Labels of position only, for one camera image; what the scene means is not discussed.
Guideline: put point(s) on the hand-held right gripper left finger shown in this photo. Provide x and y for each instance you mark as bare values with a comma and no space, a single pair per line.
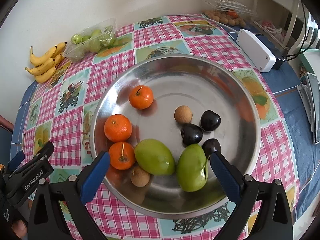
96,177

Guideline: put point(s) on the dark purple plum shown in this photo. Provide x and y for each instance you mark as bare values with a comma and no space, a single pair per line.
210,120
211,147
191,134

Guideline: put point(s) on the pink checkered printed tablecloth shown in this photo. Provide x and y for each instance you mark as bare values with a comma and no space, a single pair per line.
160,35

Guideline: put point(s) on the group of small green jujubes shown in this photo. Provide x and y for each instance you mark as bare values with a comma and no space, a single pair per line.
95,40

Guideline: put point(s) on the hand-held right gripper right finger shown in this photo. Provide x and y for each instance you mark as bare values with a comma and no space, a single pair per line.
226,177

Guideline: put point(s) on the elongated green jujube with stem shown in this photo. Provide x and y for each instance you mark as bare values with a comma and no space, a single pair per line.
192,167

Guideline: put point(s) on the black adapter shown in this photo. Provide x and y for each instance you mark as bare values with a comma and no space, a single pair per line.
280,61

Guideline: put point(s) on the person's left hand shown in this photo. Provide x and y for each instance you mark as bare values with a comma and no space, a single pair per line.
20,228

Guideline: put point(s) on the white plastic device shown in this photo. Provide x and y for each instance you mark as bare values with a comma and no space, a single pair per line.
255,50

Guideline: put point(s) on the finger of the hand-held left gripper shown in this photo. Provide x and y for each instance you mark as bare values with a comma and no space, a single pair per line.
43,150
16,160

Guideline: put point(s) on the tangerine with short stem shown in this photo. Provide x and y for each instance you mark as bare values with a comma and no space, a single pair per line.
141,97

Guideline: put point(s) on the brown longan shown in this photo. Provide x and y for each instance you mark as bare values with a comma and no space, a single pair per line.
140,177
183,114

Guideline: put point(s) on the white furniture frame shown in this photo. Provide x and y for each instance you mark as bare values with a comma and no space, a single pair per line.
295,17

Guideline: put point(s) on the stemless tangerine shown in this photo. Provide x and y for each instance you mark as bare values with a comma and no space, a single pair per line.
118,127

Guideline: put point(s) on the tangerine with long stem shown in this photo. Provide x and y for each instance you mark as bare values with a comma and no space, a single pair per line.
122,155

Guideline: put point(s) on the blue cloth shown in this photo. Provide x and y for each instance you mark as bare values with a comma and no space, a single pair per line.
300,135

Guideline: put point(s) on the clear container of nuts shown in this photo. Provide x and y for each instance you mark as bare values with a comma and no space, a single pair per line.
225,10

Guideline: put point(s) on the yellow banana bunch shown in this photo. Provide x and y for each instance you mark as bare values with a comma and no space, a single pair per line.
46,62

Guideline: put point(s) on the round metal plate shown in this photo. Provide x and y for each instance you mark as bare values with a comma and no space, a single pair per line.
200,85

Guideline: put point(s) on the clear plastic fruit container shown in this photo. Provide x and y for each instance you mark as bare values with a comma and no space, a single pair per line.
75,53

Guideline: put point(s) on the round green jujube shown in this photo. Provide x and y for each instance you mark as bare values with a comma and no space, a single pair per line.
154,157

